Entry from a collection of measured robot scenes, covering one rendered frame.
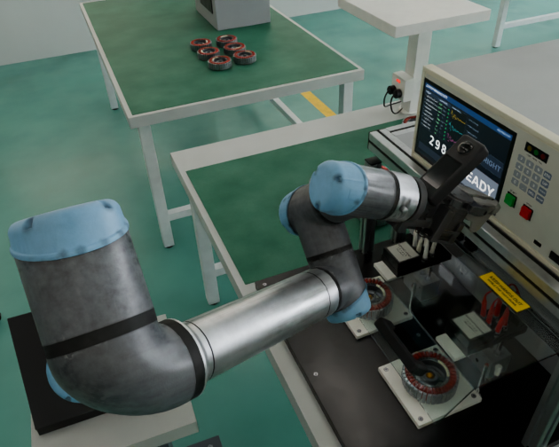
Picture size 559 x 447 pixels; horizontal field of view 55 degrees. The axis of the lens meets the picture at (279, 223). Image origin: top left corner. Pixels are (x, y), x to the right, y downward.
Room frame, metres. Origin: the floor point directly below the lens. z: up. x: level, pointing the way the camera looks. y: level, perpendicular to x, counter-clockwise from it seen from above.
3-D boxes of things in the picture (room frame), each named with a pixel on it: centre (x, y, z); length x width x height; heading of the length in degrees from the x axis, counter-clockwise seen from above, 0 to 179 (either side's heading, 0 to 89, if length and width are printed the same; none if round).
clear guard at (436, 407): (0.60, -0.32, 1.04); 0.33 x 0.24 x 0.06; 111
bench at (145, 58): (3.06, 0.42, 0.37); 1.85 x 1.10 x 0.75; 21
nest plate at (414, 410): (0.66, -0.29, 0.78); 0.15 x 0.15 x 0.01; 21
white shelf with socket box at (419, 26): (1.82, -0.47, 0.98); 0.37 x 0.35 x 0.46; 21
